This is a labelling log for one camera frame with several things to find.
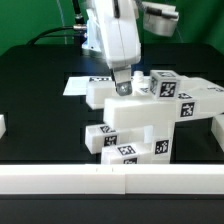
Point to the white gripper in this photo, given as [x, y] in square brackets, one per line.
[112, 33]

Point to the white block right edge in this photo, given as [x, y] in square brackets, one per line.
[217, 129]

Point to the white front rail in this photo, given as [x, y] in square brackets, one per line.
[112, 179]

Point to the white chair seat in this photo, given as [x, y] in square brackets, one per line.
[152, 144]

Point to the white tagged cube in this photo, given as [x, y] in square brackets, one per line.
[164, 84]

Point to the white block left edge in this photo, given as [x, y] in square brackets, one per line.
[2, 125]

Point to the white block edge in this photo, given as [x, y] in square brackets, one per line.
[217, 129]
[2, 125]

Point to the white chair back frame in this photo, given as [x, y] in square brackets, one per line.
[197, 98]

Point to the marker sheet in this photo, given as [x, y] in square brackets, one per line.
[76, 86]

